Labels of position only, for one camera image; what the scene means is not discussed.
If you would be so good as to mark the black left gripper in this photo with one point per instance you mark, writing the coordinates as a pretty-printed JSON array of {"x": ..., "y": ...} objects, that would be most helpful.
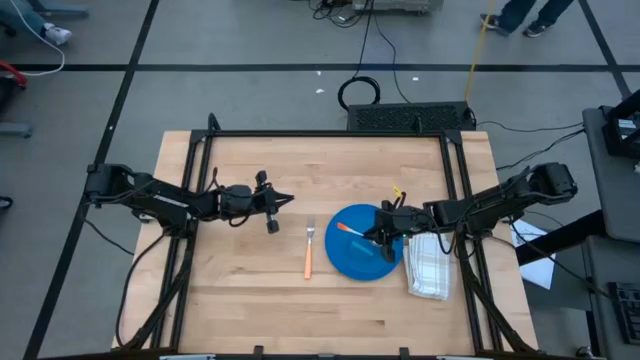
[{"x": 240, "y": 200}]

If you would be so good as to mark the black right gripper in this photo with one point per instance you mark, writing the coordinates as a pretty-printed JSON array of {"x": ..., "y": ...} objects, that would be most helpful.
[{"x": 405, "y": 220}]

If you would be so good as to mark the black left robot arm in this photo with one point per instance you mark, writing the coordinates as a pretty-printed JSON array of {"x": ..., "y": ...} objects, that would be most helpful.
[{"x": 165, "y": 200}]

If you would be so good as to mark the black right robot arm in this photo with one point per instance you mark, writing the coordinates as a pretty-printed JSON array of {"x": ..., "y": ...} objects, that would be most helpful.
[{"x": 500, "y": 200}]

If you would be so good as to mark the round blue plate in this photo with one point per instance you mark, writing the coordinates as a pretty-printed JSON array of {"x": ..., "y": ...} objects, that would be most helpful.
[{"x": 350, "y": 260}]

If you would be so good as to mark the white plaid cloth napkin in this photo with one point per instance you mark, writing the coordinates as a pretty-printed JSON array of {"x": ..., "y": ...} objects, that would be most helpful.
[{"x": 427, "y": 272}]

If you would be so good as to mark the black perforated computer case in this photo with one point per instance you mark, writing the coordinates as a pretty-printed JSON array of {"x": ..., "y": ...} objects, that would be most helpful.
[{"x": 410, "y": 117}]

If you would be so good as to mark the white paper sheet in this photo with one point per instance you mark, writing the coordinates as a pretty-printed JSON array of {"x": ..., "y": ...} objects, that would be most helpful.
[{"x": 540, "y": 272}]

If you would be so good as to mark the grey device box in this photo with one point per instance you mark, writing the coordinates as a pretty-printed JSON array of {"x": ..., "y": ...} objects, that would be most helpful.
[{"x": 397, "y": 5}]

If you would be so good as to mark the grey side table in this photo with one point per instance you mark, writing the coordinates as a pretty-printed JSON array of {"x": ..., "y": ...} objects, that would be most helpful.
[{"x": 615, "y": 200}]

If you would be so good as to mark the person's dark shoe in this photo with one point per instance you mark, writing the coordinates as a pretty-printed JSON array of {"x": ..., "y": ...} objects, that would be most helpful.
[
  {"x": 495, "y": 24},
  {"x": 535, "y": 30}
]

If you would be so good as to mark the grey desk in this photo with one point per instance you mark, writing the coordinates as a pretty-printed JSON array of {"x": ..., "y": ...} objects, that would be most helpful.
[{"x": 620, "y": 260}]

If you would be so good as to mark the black keyboard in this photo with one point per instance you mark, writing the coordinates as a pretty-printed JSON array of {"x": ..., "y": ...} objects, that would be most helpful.
[{"x": 627, "y": 312}]

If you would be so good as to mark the person's leg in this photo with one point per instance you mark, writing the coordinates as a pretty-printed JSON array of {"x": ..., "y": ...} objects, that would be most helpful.
[
  {"x": 557, "y": 10},
  {"x": 22, "y": 15},
  {"x": 517, "y": 10}
]

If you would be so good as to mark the black device with screen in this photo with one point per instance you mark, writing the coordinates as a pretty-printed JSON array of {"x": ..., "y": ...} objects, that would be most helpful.
[{"x": 625, "y": 125}]

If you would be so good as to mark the grey furniture foot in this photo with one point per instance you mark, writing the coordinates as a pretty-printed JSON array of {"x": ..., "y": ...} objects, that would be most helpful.
[{"x": 15, "y": 131}]

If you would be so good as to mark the person's white shoe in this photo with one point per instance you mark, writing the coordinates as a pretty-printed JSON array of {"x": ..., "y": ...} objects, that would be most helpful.
[{"x": 57, "y": 34}]

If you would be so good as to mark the grey furniture base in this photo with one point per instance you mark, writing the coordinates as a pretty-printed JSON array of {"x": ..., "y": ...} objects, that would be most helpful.
[{"x": 60, "y": 9}]

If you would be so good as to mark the black aluminium table frame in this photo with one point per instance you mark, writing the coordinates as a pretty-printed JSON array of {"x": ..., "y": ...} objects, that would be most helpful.
[{"x": 320, "y": 134}]

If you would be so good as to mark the red tube frame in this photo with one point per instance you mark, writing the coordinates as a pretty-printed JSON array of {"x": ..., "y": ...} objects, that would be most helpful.
[{"x": 12, "y": 72}]

